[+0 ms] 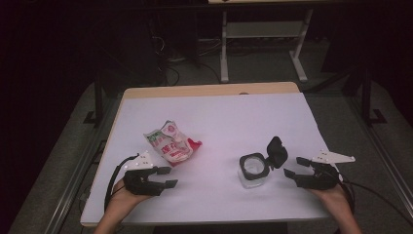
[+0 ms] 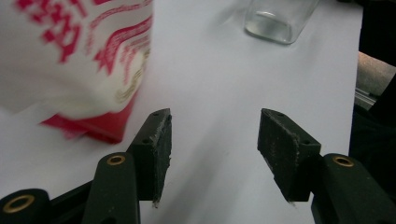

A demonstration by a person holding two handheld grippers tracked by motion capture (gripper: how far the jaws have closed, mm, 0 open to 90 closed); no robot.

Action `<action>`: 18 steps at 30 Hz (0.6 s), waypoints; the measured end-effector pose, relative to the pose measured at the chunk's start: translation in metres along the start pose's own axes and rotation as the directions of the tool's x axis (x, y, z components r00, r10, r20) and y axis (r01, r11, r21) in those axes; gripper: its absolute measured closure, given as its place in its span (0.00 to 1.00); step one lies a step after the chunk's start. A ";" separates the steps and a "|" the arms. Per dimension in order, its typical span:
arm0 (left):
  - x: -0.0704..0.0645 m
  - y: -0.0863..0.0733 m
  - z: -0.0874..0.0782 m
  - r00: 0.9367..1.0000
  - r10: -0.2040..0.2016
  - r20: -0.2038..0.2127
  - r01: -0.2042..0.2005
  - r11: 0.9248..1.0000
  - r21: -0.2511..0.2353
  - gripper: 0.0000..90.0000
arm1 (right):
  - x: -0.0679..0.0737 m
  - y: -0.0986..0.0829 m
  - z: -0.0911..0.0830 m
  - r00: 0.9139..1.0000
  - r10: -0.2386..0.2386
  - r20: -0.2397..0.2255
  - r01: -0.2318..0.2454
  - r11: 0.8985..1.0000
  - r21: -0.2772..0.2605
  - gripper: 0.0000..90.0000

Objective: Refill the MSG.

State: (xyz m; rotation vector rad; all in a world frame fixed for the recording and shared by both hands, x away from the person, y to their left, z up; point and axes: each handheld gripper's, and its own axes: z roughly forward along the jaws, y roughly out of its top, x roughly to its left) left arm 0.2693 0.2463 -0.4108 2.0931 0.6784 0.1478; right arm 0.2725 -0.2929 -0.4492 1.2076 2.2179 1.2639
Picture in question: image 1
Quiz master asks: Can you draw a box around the black metal stand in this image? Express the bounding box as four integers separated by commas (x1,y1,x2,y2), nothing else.
359,67,388,127
83,73,105,127

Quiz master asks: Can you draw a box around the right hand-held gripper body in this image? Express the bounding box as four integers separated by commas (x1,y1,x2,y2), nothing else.
295,149,357,191

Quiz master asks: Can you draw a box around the aluminium floor rail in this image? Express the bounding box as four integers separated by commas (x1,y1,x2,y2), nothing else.
344,94,413,213
44,128,110,234

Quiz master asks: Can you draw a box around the bundle of floor cables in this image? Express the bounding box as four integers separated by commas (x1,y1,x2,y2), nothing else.
150,33,222,86

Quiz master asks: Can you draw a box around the person's left hand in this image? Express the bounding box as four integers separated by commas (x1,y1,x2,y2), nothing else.
111,178,151,213

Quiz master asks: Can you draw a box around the white metal desk frame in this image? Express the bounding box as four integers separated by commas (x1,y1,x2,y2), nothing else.
207,0,315,84

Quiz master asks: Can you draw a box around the person's right hand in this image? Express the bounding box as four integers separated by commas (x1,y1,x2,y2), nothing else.
309,184,355,214

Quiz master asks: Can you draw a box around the white table cover sheet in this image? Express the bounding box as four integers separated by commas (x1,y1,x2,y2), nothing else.
80,92,343,225

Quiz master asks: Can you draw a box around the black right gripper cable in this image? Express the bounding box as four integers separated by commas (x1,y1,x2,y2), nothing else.
335,179,413,227

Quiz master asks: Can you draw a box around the wooden table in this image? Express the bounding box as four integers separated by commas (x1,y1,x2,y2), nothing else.
79,81,333,228

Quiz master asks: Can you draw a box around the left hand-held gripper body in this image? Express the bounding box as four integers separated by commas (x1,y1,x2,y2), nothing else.
122,150,168,197

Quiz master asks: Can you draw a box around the clear jar with black lid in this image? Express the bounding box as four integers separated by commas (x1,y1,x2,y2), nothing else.
237,136,289,190

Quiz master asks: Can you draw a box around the red and white snack packet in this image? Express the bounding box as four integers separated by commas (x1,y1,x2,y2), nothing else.
143,119,204,168

